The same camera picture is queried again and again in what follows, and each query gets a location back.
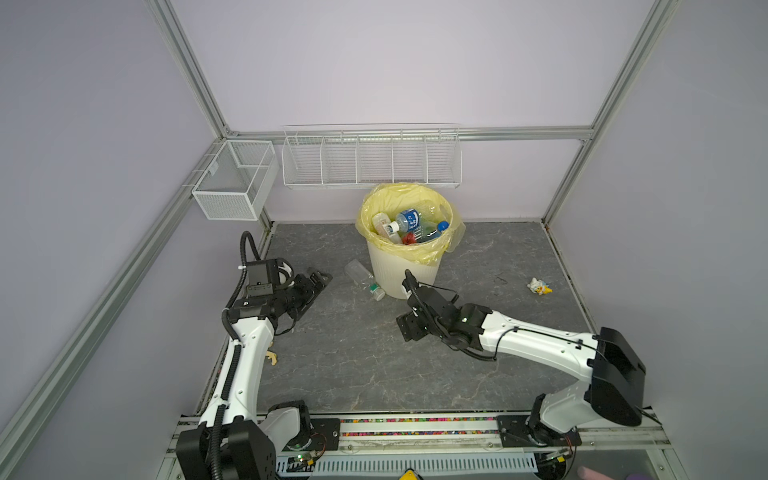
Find clear bottle green collar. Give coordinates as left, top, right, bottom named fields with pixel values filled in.
left=344, top=259, right=386, bottom=301

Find white bottle red cap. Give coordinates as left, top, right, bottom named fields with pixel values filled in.
left=372, top=212, right=402, bottom=244

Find clear bottle blue label white cap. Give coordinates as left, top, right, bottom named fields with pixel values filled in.
left=385, top=208, right=423, bottom=236

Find clear bottle blue tint red cap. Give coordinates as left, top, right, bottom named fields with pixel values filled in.
left=401, top=229, right=440, bottom=245

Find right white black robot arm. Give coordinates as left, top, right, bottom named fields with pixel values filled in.
left=396, top=271, right=646, bottom=447

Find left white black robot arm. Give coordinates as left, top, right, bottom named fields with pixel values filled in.
left=176, top=231, right=331, bottom=479

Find cream plastic waste bin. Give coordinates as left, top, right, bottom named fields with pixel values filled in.
left=367, top=241, right=443, bottom=299

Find yellow plastic bin liner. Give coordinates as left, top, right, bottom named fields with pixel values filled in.
left=355, top=183, right=466, bottom=266

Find small yellow white toy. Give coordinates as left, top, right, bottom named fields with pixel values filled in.
left=527, top=277, right=553, bottom=296

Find white mesh box basket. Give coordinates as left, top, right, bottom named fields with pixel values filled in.
left=192, top=140, right=279, bottom=221

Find long white wire basket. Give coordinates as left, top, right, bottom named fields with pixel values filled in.
left=282, top=123, right=463, bottom=189

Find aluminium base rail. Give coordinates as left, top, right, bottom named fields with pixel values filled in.
left=158, top=409, right=670, bottom=460

